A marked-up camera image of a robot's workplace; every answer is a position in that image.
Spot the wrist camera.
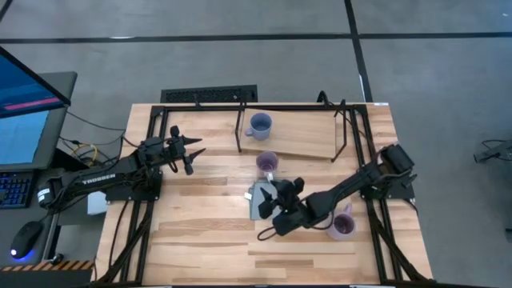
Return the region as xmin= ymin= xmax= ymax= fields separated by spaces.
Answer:
xmin=272 ymin=210 xmax=308 ymax=237
xmin=138 ymin=136 xmax=166 ymax=158

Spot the orange black hazard strip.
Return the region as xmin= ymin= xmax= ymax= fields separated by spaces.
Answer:
xmin=0 ymin=259 xmax=96 ymax=273

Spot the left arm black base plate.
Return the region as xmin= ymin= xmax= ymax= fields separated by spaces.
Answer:
xmin=105 ymin=170 xmax=164 ymax=203

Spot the small white box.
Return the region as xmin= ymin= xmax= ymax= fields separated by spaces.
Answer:
xmin=87 ymin=190 xmax=109 ymax=217

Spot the black table frame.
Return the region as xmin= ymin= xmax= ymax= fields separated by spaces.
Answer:
xmin=92 ymin=102 xmax=437 ymax=287

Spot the blue-grey mug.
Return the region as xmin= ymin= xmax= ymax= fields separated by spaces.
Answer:
xmin=244 ymin=112 xmax=274 ymax=142

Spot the wooden shelf black metal frame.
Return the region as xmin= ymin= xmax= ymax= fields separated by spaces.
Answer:
xmin=234 ymin=99 xmax=349 ymax=163

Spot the yellow cable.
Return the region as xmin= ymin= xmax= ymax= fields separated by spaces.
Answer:
xmin=70 ymin=142 xmax=99 ymax=166

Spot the backlit black keyboard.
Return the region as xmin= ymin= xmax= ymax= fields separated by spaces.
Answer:
xmin=0 ymin=170 xmax=38 ymax=210

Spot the black computer mouse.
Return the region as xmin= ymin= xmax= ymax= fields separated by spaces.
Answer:
xmin=9 ymin=220 xmax=44 ymax=261

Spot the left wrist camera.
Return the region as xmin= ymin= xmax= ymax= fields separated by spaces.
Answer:
xmin=138 ymin=136 xmax=166 ymax=158

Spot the grey folded towel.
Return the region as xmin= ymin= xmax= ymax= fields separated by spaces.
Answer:
xmin=244 ymin=178 xmax=283 ymax=222

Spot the tilted computer monitor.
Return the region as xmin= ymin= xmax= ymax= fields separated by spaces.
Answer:
xmin=0 ymin=46 xmax=72 ymax=120

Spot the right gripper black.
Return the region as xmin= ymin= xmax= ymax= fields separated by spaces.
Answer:
xmin=258 ymin=177 xmax=310 ymax=220

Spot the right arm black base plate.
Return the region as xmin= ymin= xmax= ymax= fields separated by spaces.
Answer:
xmin=357 ymin=166 xmax=416 ymax=201

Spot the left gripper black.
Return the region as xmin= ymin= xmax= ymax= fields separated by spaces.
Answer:
xmin=163 ymin=125 xmax=207 ymax=176

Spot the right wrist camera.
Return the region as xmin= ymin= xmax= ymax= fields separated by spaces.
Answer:
xmin=272 ymin=210 xmax=308 ymax=237

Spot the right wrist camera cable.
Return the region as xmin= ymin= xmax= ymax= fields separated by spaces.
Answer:
xmin=257 ymin=225 xmax=283 ymax=242

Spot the black perforated floor grille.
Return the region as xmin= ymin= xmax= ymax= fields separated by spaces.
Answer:
xmin=160 ymin=84 xmax=258 ymax=104

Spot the purple ribbed cup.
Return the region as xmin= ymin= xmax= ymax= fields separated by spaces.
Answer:
xmin=255 ymin=150 xmax=280 ymax=182

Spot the upright computer monitor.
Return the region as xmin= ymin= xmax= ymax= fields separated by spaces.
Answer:
xmin=0 ymin=71 xmax=78 ymax=173

